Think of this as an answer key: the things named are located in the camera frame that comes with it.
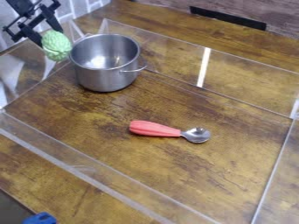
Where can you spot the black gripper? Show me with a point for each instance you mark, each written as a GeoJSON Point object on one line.
{"type": "Point", "coordinates": [31, 15]}

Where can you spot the green bitter gourd toy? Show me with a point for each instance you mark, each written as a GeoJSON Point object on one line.
{"type": "Point", "coordinates": [56, 45]}

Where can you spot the silver metal pot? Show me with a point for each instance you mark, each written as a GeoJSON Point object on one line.
{"type": "Point", "coordinates": [107, 61]}

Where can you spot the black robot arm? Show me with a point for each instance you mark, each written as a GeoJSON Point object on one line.
{"type": "Point", "coordinates": [31, 14]}

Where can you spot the blue object at corner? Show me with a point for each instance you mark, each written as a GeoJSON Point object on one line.
{"type": "Point", "coordinates": [40, 218]}

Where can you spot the clear acrylic barrier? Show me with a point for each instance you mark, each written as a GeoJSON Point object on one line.
{"type": "Point", "coordinates": [114, 175]}

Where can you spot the black strip on wall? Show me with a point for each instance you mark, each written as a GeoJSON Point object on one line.
{"type": "Point", "coordinates": [228, 18]}

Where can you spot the red handled metal spoon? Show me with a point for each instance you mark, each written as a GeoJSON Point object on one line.
{"type": "Point", "coordinates": [196, 135]}

